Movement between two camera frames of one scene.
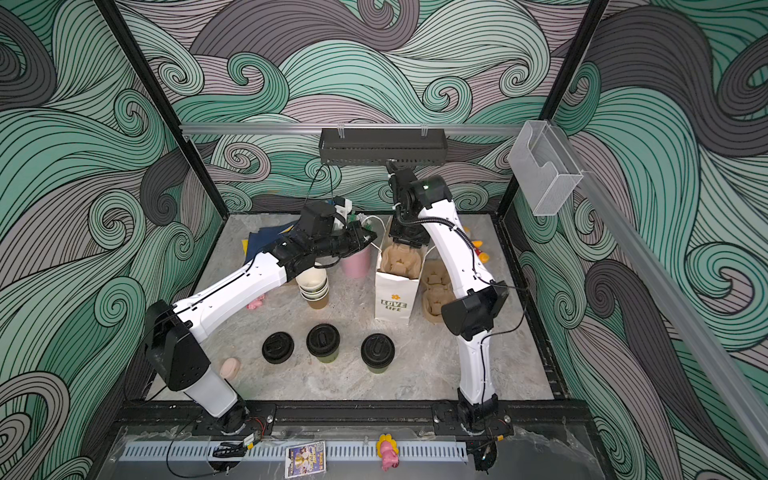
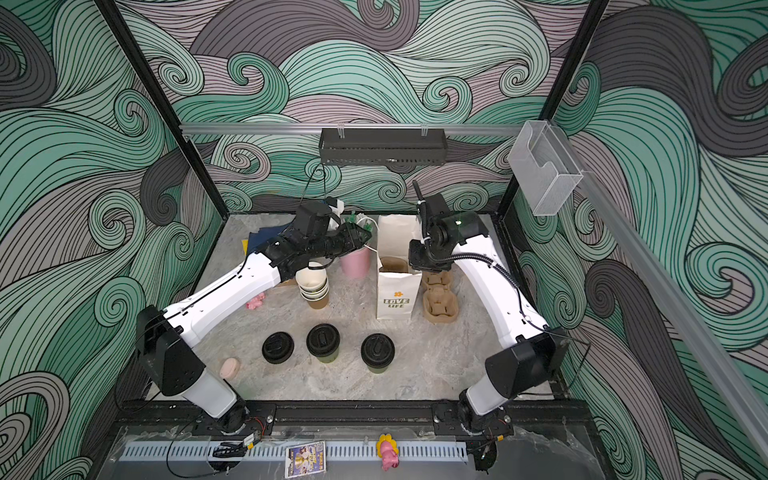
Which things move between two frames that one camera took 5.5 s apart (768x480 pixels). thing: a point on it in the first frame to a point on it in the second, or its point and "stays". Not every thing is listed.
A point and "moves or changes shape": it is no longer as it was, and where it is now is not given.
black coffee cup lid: (323, 340) stays
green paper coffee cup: (330, 358) stays
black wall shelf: (352, 146) stays
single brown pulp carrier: (399, 259) moves or changes shape
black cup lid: (377, 350) stays
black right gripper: (400, 236) to (418, 261)
